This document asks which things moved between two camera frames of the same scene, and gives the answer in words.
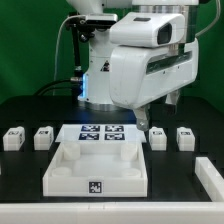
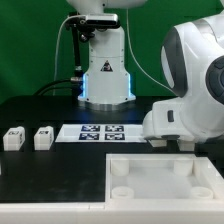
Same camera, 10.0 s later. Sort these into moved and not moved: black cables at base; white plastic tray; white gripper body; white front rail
Moved: white gripper body; white plastic tray
Not moved: black cables at base; white front rail
